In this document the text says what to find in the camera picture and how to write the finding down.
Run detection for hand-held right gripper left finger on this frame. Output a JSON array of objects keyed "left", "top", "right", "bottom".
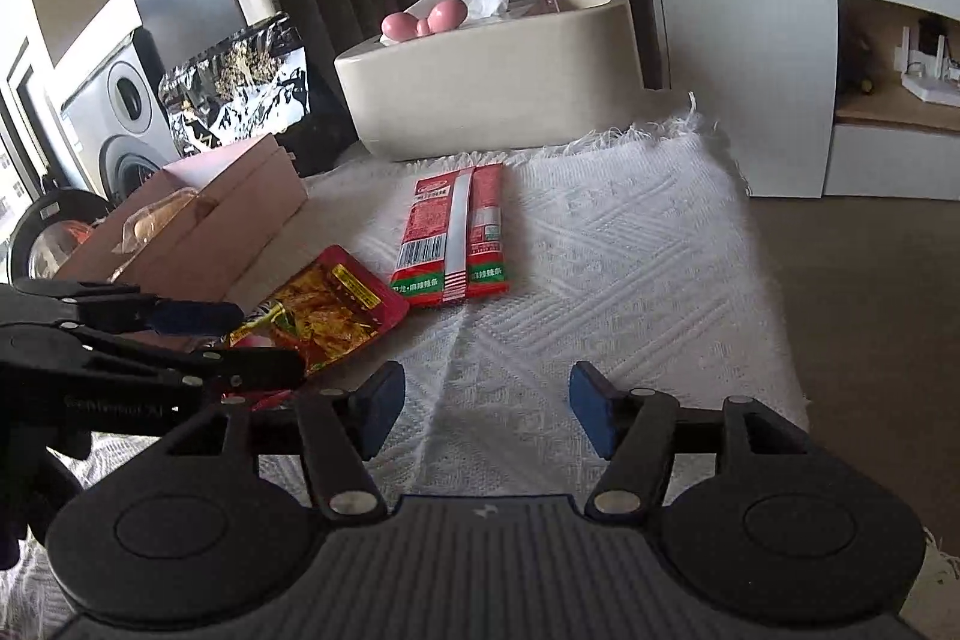
[{"left": 161, "top": 361, "right": 407, "bottom": 522}]

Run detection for clear-wrapped bread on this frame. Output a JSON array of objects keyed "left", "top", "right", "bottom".
[{"left": 112, "top": 188, "right": 220, "bottom": 283}]

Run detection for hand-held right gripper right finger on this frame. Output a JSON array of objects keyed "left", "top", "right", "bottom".
[{"left": 568, "top": 361, "right": 817, "bottom": 522}]

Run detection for grey washing machine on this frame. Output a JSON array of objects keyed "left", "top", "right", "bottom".
[{"left": 56, "top": 0, "right": 179, "bottom": 200}]

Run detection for pink round toy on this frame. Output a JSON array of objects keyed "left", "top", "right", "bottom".
[{"left": 381, "top": 0, "right": 467, "bottom": 46}]

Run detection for red long snack packet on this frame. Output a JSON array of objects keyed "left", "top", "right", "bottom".
[{"left": 390, "top": 164, "right": 511, "bottom": 310}]

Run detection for black gold-print snack bag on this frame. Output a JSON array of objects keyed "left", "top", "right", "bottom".
[{"left": 157, "top": 12, "right": 312, "bottom": 157}]

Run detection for white router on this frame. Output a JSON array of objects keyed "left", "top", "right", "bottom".
[{"left": 892, "top": 21, "right": 960, "bottom": 106}]

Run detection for round washing machine door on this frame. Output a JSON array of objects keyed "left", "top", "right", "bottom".
[{"left": 7, "top": 188, "right": 113, "bottom": 290}]

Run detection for cream oval storage bin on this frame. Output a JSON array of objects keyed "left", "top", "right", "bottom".
[{"left": 334, "top": 0, "right": 646, "bottom": 163}]

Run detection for white knitted tablecloth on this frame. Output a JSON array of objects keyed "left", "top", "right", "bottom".
[{"left": 0, "top": 111, "right": 960, "bottom": 640}]

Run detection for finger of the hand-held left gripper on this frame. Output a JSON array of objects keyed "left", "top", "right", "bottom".
[
  {"left": 11, "top": 278, "right": 246, "bottom": 337},
  {"left": 0, "top": 321, "right": 306, "bottom": 390}
]

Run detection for pink cardboard box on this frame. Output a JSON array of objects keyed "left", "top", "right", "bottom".
[{"left": 56, "top": 131, "right": 308, "bottom": 304}]

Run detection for white wooden shelf cabinet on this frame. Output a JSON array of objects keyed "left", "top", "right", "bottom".
[{"left": 626, "top": 0, "right": 960, "bottom": 204}]

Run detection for red yellow-label snack packet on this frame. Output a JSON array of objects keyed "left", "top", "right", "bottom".
[{"left": 225, "top": 245, "right": 411, "bottom": 378}]

